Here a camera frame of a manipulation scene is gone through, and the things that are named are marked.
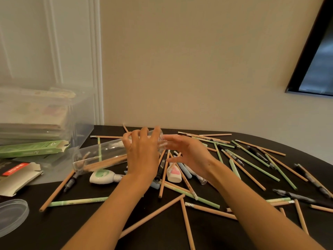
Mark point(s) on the round clear plastic lid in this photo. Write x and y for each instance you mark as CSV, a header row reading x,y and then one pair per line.
x,y
13,216

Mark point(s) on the black gold pen box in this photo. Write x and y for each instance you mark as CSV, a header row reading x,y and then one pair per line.
x,y
18,177

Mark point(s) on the clear tube of green pens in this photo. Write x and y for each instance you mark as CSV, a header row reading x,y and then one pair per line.
x,y
104,151

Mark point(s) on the clear plastic storage bin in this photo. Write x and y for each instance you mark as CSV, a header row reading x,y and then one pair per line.
x,y
83,114

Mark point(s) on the cluster of pencils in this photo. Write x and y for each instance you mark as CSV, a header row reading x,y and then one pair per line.
x,y
244,171

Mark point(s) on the person's right forearm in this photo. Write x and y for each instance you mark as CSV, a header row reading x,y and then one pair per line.
x,y
260,213

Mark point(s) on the bundle of wooden pencils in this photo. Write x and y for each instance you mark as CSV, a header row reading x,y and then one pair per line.
x,y
104,161

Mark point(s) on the person's left hand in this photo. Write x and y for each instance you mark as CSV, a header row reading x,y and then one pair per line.
x,y
143,156

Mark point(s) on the person's left forearm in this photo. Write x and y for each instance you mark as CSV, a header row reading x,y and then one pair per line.
x,y
109,218

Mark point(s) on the green pencil box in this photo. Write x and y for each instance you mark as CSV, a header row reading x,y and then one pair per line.
x,y
31,149

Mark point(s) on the person's right hand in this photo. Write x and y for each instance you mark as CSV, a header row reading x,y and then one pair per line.
x,y
195,156

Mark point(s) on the light green pencil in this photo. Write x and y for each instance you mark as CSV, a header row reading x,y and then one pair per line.
x,y
278,199
78,201
99,143

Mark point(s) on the black wall television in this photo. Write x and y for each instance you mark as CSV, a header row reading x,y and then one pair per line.
x,y
314,62

